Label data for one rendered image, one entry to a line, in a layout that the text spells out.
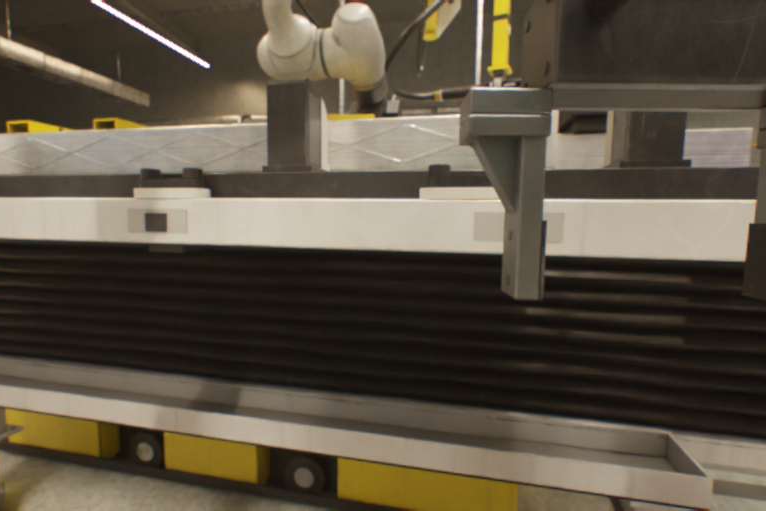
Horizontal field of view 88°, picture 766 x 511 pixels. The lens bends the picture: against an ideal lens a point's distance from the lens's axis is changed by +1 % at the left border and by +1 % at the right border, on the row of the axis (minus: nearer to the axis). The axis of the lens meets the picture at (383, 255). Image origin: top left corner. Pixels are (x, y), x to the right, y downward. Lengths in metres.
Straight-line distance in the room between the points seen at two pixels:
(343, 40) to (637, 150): 0.62
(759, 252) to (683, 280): 0.60
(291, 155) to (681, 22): 0.48
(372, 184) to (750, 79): 0.41
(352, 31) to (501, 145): 0.76
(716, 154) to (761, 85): 0.76
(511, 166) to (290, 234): 0.39
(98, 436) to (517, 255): 1.51
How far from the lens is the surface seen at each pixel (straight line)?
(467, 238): 0.50
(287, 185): 0.60
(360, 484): 1.22
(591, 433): 0.92
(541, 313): 0.83
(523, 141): 0.21
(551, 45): 0.22
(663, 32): 0.24
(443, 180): 0.51
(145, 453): 1.60
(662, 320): 0.89
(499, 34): 1.85
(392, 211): 0.51
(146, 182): 0.69
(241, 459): 1.33
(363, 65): 0.98
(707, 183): 0.60
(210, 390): 1.06
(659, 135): 0.60
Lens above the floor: 0.81
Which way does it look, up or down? 5 degrees down
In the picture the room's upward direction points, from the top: 1 degrees clockwise
